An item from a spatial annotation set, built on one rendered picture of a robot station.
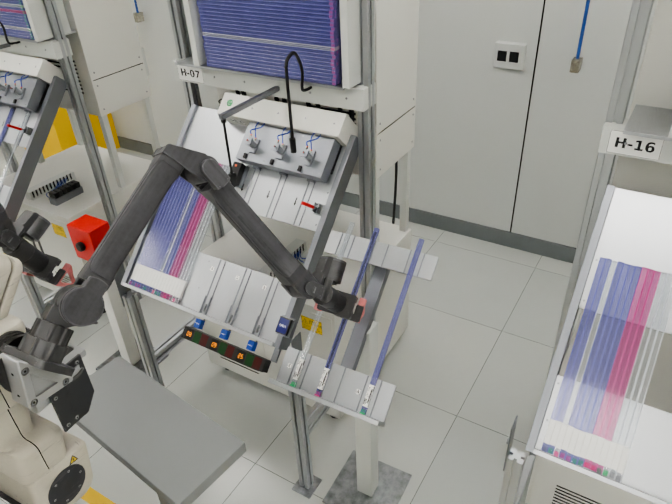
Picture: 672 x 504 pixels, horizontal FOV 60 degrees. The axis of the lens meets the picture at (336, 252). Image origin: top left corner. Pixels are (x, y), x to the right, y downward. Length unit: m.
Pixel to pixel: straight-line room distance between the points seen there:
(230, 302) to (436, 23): 1.96
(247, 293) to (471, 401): 1.18
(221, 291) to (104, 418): 0.52
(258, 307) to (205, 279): 0.24
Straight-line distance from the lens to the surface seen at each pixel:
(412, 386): 2.67
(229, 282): 1.95
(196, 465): 1.73
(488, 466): 2.44
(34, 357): 1.21
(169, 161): 1.29
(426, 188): 3.62
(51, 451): 1.55
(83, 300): 1.22
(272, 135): 1.97
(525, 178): 3.38
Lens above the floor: 1.95
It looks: 34 degrees down
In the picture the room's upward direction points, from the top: 3 degrees counter-clockwise
